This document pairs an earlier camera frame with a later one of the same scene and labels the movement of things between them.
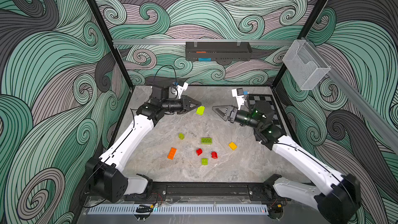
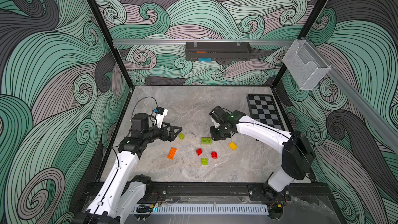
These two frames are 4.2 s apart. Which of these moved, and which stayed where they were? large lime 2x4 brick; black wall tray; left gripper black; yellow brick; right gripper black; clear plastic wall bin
Moved: right gripper black; left gripper black
Stayed: clear plastic wall bin; large lime 2x4 brick; black wall tray; yellow brick
